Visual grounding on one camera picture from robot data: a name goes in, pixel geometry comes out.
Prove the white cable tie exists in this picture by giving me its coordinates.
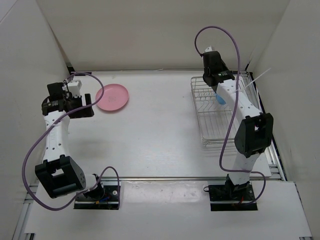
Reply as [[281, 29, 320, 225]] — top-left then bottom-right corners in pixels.
[[236, 67, 272, 93]]

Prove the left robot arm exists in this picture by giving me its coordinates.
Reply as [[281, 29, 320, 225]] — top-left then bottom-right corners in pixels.
[[35, 80, 105, 200]]

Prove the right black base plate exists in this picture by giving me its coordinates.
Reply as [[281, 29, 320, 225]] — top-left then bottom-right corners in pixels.
[[203, 184, 258, 212]]

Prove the pink plate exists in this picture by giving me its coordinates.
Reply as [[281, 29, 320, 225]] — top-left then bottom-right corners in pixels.
[[95, 83, 129, 112]]

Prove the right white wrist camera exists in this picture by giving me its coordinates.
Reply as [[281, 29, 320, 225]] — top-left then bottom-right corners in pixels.
[[204, 45, 215, 53]]

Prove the blue plate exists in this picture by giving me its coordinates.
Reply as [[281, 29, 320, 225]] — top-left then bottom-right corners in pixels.
[[215, 94, 226, 105]]

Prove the wire dish rack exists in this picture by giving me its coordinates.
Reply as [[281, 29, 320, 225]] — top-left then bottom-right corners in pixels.
[[190, 75, 261, 146]]

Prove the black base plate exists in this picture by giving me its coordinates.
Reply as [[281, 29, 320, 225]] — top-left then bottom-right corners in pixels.
[[73, 181, 121, 210], [203, 184, 258, 212]]

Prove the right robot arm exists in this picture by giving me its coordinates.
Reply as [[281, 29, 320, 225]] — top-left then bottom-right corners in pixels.
[[202, 48, 274, 200]]

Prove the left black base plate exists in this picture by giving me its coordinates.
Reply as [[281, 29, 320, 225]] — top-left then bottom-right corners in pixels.
[[73, 181, 121, 210]]

